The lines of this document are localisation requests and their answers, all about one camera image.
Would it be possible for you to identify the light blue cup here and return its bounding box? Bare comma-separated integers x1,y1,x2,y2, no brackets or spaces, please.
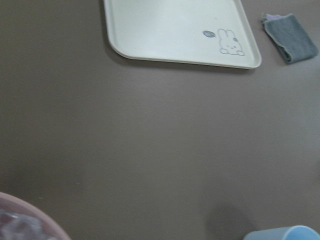
243,225,320,240

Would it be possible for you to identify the clear ice cubes pile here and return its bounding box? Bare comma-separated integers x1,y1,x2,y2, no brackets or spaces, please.
0,209,47,240

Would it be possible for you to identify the cream rabbit tray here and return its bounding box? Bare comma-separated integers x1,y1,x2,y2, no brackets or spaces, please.
103,0,262,69

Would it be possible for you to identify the grey folded cloth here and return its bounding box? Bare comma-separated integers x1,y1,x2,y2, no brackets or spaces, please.
261,13,319,64

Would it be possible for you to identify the pink bowl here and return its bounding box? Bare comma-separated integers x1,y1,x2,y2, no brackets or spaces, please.
0,192,71,240

